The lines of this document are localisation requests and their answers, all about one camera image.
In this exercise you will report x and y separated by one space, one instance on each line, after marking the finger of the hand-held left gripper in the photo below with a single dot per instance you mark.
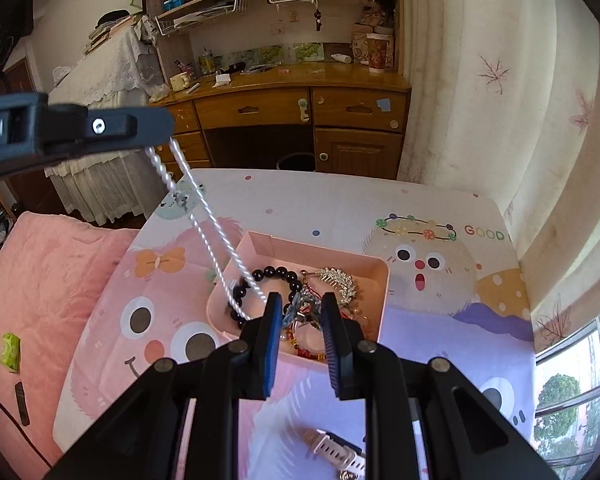
90 150
130 125

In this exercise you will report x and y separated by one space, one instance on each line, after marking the black trash bin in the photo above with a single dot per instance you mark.
296 162

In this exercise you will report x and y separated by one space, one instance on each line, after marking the gold rhinestone leaf brooch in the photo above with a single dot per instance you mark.
340 282

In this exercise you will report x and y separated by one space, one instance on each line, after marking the white tube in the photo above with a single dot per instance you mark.
342 58

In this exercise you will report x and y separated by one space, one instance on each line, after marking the green packet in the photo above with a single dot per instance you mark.
10 352

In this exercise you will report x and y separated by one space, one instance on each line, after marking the white lace covered cabinet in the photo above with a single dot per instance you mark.
105 110

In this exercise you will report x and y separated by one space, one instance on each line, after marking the wooden bookshelf hutch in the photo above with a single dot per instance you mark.
260 20

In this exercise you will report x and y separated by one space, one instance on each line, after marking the pink plastic tray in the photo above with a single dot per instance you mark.
365 285

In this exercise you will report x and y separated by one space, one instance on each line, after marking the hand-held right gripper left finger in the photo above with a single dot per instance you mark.
272 350

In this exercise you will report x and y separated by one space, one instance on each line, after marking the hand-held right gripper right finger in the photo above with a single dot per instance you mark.
331 350

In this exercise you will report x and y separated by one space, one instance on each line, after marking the cream leaf print curtain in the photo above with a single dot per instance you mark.
505 135

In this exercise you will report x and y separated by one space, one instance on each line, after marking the patterned paper cup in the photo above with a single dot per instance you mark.
378 55

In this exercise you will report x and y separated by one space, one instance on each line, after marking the white smartwatch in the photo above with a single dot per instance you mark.
335 452

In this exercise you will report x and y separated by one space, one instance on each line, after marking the metal window grille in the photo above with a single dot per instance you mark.
580 400

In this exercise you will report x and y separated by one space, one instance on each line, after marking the cartoon printed tablecloth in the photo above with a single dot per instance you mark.
330 210

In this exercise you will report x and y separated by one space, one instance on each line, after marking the yellow mug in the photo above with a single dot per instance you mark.
180 82

